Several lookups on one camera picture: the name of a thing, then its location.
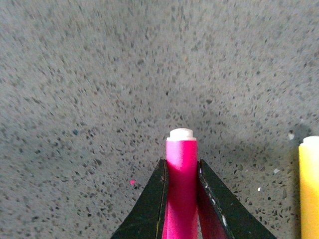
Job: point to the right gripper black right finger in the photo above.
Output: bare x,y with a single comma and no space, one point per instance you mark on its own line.
221,214

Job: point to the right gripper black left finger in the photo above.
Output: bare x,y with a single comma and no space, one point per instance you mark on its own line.
147,217

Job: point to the pink highlighter pen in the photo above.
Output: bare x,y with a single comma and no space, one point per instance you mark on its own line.
181,207

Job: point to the yellow highlighter pen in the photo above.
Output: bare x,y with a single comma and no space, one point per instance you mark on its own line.
309,187

